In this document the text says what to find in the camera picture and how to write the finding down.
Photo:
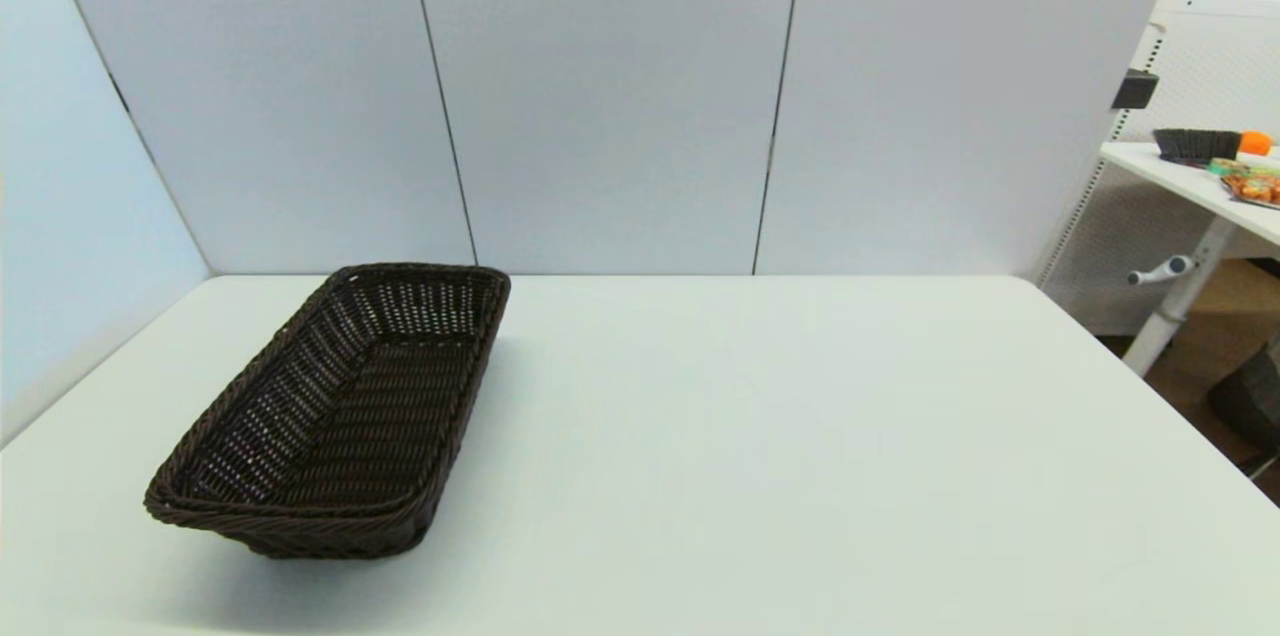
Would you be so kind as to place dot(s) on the dark brown wicker basket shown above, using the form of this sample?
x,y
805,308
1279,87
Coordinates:
x,y
340,416

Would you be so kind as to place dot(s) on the white perforated pegboard panel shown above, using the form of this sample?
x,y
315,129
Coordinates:
x,y
1120,236

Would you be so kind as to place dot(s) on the black box on pegboard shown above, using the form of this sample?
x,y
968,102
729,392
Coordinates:
x,y
1135,89

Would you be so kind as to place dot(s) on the white side table leg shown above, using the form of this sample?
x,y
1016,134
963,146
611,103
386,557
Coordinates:
x,y
1183,303

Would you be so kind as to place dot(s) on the white side table top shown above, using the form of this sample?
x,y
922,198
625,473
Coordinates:
x,y
1188,186

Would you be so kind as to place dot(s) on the small black basket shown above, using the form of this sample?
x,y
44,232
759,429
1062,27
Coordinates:
x,y
1196,146

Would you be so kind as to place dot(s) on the green snack packet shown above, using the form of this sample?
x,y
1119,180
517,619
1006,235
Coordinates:
x,y
1227,166

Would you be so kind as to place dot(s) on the orange red snack packet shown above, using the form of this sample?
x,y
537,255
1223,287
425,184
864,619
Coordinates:
x,y
1253,187

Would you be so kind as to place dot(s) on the dark grey bin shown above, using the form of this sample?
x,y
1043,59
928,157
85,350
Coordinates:
x,y
1250,403

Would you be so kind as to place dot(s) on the orange fruit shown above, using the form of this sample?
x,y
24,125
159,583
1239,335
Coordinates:
x,y
1256,144

